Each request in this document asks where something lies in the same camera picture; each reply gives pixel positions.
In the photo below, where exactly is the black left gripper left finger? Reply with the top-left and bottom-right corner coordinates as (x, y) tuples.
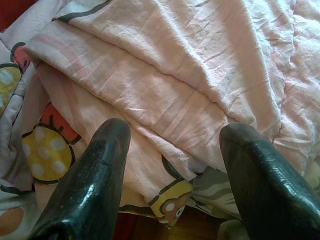
(27, 117), (131, 240)

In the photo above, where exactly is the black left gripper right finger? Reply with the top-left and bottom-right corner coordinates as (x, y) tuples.
(218, 123), (320, 240)

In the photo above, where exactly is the pink cartoon-print quilt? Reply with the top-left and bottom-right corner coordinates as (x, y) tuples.
(0, 0), (320, 230)

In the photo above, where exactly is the grey leaf-print bed sheet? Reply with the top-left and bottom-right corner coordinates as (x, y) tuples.
(186, 164), (320, 240)

